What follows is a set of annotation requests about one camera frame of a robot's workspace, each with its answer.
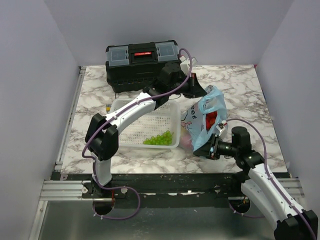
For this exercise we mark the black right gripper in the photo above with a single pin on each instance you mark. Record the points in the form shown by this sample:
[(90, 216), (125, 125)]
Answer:
[(210, 148)]

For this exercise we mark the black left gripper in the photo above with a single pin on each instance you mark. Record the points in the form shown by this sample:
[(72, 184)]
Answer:
[(194, 89)]

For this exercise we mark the light blue plastic bag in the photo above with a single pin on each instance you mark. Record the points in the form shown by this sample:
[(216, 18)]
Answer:
[(193, 124)]

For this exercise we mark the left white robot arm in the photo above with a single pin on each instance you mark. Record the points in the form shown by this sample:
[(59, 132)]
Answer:
[(102, 137)]

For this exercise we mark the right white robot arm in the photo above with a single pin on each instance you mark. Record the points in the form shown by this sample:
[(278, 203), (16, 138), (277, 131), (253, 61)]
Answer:
[(288, 219)]

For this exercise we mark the red fake fruit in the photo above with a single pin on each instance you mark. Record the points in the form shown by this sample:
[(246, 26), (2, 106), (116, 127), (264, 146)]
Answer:
[(210, 119)]

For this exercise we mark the green fake grape bunch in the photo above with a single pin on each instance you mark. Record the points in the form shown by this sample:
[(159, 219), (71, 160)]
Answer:
[(164, 139)]

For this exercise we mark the white plastic basket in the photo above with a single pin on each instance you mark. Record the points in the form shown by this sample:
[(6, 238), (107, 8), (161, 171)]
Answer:
[(165, 118)]

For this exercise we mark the black plastic toolbox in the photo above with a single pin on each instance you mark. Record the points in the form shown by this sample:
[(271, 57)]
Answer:
[(134, 66)]

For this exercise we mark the small teal orange tool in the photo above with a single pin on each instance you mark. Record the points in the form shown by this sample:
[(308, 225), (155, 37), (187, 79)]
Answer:
[(108, 107)]

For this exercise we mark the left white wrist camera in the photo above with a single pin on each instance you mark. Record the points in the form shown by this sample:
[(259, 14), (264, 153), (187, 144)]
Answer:
[(185, 64)]

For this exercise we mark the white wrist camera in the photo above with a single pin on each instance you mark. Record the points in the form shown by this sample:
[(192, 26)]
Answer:
[(185, 64), (222, 126)]

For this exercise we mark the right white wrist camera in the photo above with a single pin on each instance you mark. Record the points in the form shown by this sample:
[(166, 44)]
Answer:
[(222, 126)]

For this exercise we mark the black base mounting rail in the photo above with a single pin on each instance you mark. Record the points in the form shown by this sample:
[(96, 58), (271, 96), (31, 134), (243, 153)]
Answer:
[(177, 190)]

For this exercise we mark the aluminium extrusion rail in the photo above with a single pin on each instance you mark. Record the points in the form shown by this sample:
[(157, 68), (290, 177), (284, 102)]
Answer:
[(66, 190)]

